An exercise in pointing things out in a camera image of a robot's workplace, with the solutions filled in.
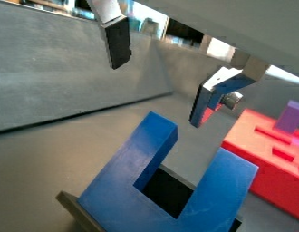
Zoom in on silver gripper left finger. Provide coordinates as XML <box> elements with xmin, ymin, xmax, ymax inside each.
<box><xmin>87</xmin><ymin>0</ymin><xmax>132</xmax><ymax>70</ymax></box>

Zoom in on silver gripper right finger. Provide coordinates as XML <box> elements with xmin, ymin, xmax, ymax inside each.
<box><xmin>189</xmin><ymin>50</ymin><xmax>299</xmax><ymax>128</ymax></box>

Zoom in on blue U-shaped block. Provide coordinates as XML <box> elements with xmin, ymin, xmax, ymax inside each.
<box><xmin>79</xmin><ymin>112</ymin><xmax>257</xmax><ymax>232</ymax></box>

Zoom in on red slotted base board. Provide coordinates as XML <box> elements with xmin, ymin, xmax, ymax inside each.
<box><xmin>220</xmin><ymin>108</ymin><xmax>299</xmax><ymax>222</ymax></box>

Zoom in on purple U-shaped block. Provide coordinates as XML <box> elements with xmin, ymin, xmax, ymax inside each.
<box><xmin>275</xmin><ymin>100</ymin><xmax>299</xmax><ymax>145</ymax></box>

